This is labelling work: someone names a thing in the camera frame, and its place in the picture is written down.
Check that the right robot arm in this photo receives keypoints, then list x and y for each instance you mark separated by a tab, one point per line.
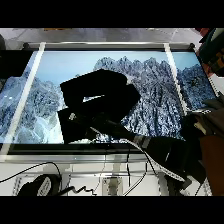
173	156

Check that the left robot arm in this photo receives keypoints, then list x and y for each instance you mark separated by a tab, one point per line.
40	186

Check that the heap of clothes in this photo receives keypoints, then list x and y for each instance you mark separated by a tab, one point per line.
213	46

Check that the grey garment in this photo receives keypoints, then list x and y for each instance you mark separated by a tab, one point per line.
210	116

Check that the brown garment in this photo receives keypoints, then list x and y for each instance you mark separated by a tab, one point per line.
215	166

